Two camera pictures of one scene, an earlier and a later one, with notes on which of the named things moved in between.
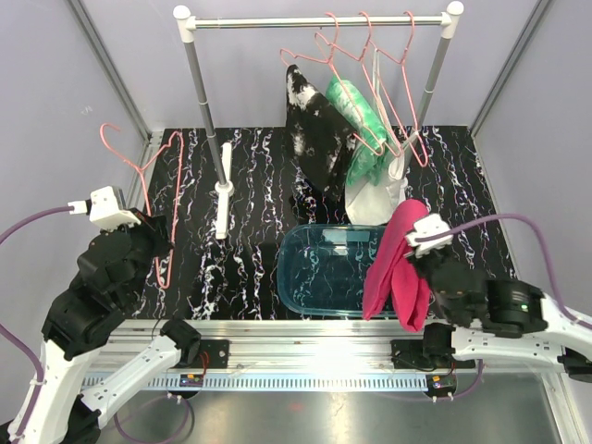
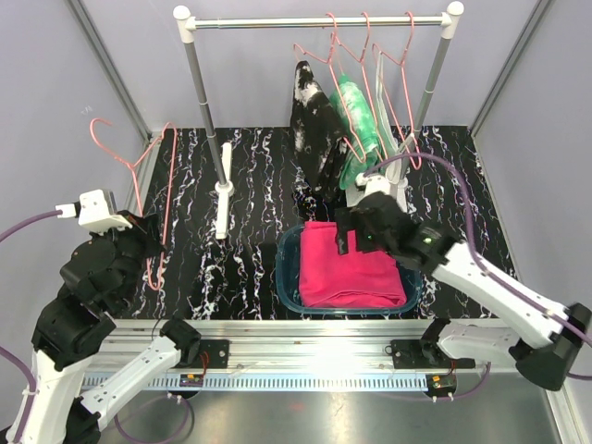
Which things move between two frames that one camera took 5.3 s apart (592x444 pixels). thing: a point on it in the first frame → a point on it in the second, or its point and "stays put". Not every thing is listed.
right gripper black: x=447 y=251 → x=346 y=219
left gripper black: x=155 y=227 stays put
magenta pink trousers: x=392 y=272 → x=359 y=278
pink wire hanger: x=147 y=195 → x=138 y=187
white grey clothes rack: x=224 y=187 stays put
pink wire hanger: x=346 y=91 → x=350 y=141
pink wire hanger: x=378 y=85 → x=383 y=151
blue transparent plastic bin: x=322 y=269 → x=289 y=244
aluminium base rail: x=319 y=355 stays put
